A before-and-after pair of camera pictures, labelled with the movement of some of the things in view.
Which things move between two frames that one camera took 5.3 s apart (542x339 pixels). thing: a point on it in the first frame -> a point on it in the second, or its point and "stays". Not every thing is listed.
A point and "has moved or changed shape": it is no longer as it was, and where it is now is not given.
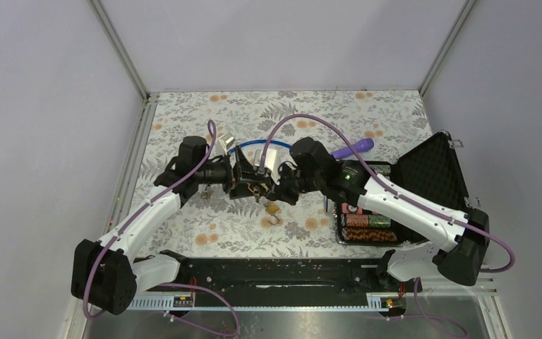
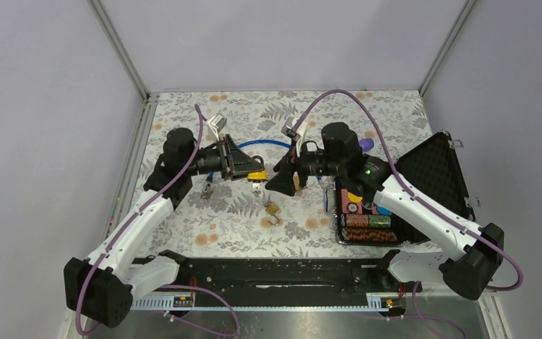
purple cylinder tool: x=363 y=145 stays
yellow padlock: x=262 y=185 has moved or changed shape
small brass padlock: x=272 y=209 stays
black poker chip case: x=428 y=169 stays
